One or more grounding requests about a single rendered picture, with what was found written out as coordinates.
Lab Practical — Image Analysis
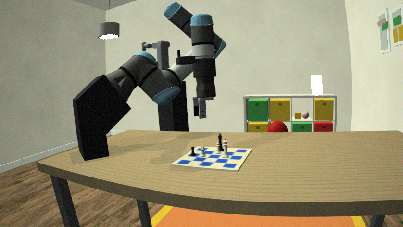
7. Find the blue and cream chessboard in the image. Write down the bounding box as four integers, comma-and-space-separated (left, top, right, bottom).
171, 146, 252, 172

